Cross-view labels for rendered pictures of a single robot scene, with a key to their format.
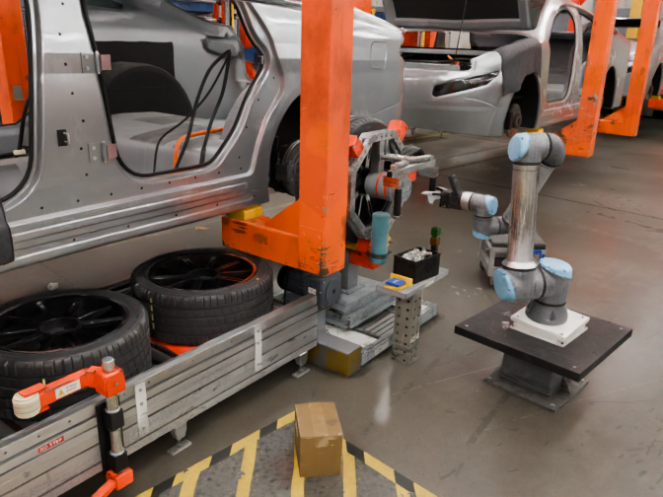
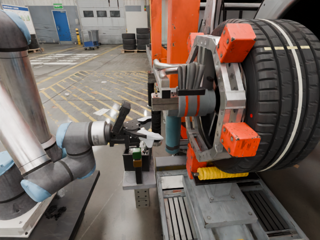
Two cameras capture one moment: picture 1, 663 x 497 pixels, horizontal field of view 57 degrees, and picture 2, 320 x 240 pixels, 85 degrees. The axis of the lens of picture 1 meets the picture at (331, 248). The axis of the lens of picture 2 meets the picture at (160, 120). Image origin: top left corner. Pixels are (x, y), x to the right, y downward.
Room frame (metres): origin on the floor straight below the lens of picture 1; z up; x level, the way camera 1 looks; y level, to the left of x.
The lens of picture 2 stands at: (3.52, -0.88, 1.16)
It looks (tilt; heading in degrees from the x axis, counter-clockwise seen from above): 28 degrees down; 137
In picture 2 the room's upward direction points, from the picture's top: straight up
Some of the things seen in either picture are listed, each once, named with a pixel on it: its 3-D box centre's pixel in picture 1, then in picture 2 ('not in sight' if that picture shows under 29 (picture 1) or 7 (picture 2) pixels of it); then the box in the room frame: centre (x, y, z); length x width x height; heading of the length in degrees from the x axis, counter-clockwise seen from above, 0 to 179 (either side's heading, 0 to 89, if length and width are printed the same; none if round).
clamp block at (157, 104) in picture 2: (428, 170); (164, 100); (3.12, -0.49, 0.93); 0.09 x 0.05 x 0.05; 53
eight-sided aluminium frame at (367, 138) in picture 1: (376, 183); (203, 100); (3.10, -0.22, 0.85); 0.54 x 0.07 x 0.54; 143
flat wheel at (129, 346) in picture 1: (62, 347); not in sight; (2.12, 1.04, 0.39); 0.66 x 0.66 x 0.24
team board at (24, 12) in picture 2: not in sight; (23, 31); (-6.34, 0.47, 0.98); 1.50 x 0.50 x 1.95; 136
